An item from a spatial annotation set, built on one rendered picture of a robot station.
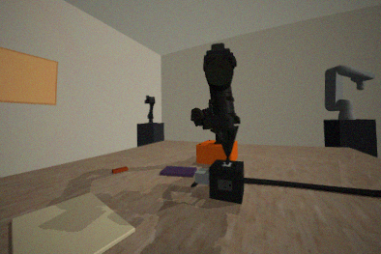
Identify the purple flat pad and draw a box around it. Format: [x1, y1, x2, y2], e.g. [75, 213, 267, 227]
[160, 166, 197, 178]

